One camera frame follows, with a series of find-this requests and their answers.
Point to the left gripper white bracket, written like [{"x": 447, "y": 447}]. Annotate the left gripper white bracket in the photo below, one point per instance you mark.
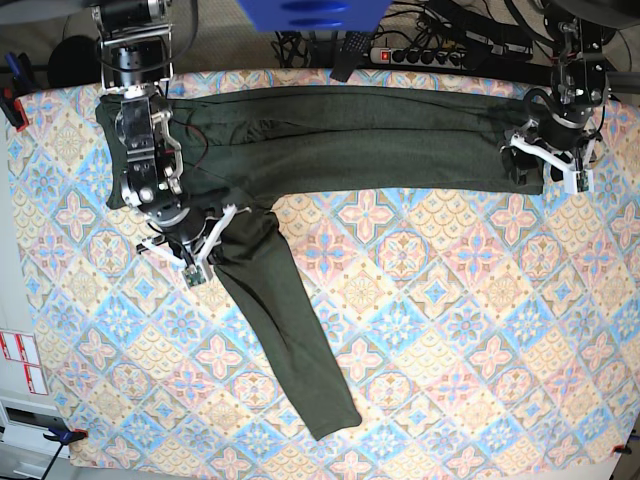
[{"x": 569, "y": 151}]

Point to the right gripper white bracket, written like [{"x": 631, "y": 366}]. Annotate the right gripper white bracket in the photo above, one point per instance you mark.
[{"x": 186, "y": 240}]

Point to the dark green long-sleeve shirt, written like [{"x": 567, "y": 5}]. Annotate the dark green long-sleeve shirt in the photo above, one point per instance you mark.
[{"x": 256, "y": 146}]

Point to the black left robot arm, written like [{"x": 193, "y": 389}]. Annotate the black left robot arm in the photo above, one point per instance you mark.
[{"x": 580, "y": 80}]

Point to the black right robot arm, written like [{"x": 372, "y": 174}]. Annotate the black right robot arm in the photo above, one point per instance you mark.
[{"x": 135, "y": 51}]

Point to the black power adapter box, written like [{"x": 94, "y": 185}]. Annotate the black power adapter box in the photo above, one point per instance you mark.
[{"x": 489, "y": 39}]

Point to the black power strip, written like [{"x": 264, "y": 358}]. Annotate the black power strip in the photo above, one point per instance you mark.
[{"x": 417, "y": 57}]

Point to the patterned pastel tablecloth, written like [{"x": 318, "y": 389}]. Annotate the patterned pastel tablecloth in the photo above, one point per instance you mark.
[{"x": 481, "y": 335}]

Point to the blue plastic box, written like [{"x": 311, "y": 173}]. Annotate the blue plastic box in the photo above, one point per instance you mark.
[{"x": 315, "y": 15}]

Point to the black remote control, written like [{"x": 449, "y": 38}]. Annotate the black remote control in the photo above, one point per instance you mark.
[{"x": 355, "y": 45}]

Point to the black round stand base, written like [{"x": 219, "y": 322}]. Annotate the black round stand base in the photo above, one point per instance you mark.
[{"x": 74, "y": 62}]

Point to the blue clamp upper left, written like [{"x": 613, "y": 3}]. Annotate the blue clamp upper left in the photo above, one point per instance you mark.
[{"x": 19, "y": 67}]

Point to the blue clamp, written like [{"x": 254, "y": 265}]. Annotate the blue clamp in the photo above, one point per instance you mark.
[
  {"x": 19, "y": 67},
  {"x": 63, "y": 437}
]

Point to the red and white labels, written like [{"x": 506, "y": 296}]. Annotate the red and white labels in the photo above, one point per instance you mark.
[{"x": 21, "y": 349}]

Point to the blue clamp lower left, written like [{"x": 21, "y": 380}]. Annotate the blue clamp lower left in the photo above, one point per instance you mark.
[{"x": 63, "y": 437}]

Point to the orange clamp lower right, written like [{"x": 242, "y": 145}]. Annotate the orange clamp lower right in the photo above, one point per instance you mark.
[{"x": 622, "y": 450}]

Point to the grey cabinet lower left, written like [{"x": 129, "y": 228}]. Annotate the grey cabinet lower left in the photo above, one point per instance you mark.
[{"x": 25, "y": 424}]

